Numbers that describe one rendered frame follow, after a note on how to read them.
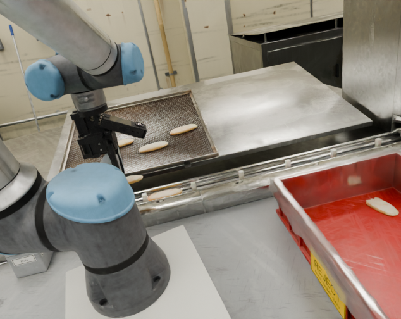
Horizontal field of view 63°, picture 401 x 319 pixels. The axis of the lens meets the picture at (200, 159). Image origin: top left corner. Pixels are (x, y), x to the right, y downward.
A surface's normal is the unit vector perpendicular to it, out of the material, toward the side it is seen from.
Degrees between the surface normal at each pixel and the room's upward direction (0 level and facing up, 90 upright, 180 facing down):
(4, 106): 90
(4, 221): 102
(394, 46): 90
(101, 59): 125
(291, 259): 0
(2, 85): 88
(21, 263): 90
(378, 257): 0
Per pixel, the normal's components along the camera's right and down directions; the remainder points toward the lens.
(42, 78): -0.15, 0.45
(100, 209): 0.50, 0.30
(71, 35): 0.73, 0.63
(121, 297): 0.09, 0.18
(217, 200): 0.16, 0.41
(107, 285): -0.21, 0.24
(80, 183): -0.07, -0.86
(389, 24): -0.97, 0.22
